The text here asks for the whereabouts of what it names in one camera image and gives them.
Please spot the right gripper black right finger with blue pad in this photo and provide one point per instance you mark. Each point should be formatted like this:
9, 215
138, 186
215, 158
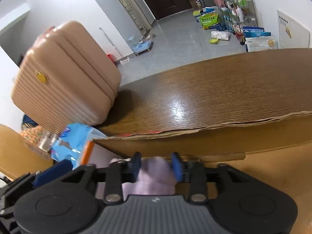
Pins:
192, 173

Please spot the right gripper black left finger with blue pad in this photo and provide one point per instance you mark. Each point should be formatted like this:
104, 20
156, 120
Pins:
119, 172

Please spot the blue plastic tissue pack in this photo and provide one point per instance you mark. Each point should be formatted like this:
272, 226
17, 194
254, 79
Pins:
71, 143

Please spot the orange red cardboard box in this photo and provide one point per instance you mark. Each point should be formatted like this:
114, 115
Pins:
276, 151

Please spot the pink ribbed suitcase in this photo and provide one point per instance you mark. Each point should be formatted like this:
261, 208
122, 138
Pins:
64, 78

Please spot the blue pet feeder stand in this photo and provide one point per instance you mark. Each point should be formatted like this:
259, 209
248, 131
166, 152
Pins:
141, 46

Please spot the green yellow bag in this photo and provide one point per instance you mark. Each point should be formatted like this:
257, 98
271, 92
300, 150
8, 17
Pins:
209, 20

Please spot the metal wire storage rack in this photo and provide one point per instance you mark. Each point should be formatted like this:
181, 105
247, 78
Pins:
242, 13

